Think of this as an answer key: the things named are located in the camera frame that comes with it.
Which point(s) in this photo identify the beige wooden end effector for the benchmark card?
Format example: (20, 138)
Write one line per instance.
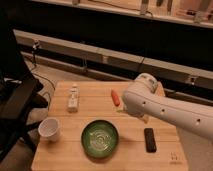
(145, 119)

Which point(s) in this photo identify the green ceramic bowl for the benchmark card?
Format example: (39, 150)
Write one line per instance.
(99, 139)

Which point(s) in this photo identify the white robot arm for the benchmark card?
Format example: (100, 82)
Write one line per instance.
(139, 98)

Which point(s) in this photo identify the black remote control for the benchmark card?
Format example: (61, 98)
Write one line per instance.
(150, 140)

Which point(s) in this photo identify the orange carrot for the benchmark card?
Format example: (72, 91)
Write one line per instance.
(115, 98)

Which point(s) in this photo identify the white tube bottle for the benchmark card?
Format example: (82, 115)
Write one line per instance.
(73, 100)

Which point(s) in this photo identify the white paper cup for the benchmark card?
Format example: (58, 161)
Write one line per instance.
(49, 129)

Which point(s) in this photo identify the black chair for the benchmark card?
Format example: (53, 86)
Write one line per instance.
(18, 92)

